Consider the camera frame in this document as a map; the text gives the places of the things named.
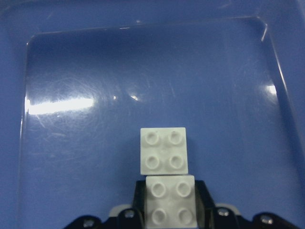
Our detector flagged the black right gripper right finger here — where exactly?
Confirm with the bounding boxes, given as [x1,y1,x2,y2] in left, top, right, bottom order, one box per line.
[195,180,215,229]

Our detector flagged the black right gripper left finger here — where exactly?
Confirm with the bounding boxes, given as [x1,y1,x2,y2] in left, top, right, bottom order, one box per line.
[132,180,146,229]

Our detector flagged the white block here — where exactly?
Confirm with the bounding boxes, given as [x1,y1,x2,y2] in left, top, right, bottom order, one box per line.
[145,175,197,229]
[140,127,189,176]

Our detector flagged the blue plastic tray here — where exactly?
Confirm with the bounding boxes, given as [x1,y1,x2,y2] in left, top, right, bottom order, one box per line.
[0,0,305,229]

